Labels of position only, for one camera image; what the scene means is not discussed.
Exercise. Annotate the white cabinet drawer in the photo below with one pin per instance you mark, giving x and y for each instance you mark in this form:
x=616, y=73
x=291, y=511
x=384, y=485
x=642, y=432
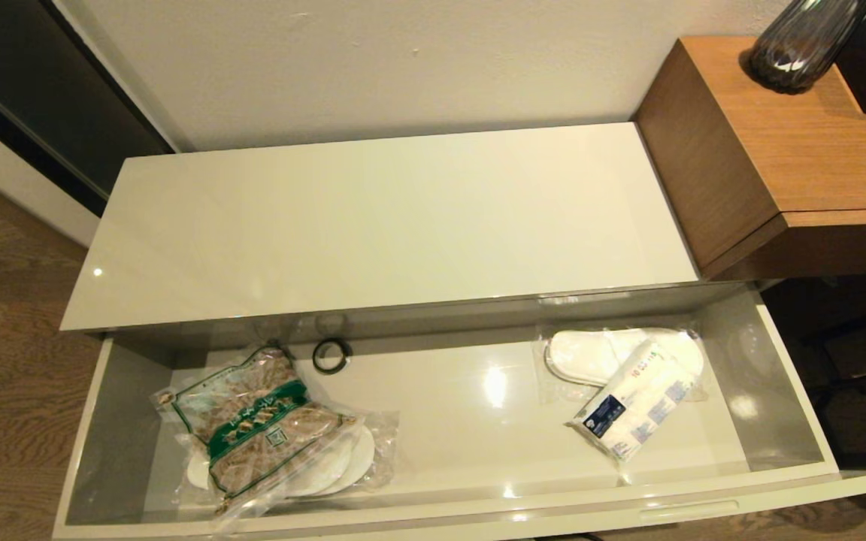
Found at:
x=478, y=451

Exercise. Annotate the green label snack bag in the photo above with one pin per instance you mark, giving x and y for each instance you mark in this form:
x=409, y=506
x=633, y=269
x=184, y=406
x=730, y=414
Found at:
x=260, y=424

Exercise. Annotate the white tissue pack blue print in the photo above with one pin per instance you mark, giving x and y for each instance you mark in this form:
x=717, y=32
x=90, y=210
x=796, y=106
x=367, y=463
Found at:
x=636, y=409

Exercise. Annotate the black tape roll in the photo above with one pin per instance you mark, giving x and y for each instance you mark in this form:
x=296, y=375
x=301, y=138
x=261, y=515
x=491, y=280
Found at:
x=315, y=355

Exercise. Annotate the white slippers in plastic bag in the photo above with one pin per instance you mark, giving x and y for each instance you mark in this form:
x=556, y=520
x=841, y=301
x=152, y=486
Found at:
x=364, y=451
x=583, y=357

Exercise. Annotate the brown wooden desk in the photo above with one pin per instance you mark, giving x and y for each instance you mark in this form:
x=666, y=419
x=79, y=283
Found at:
x=779, y=165

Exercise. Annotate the dark ribbed glass vase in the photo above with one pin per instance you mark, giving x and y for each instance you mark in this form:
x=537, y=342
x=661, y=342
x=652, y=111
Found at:
x=801, y=45

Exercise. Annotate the dark sliding door panel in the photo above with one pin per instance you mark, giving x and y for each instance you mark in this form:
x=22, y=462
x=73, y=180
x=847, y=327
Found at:
x=34, y=83

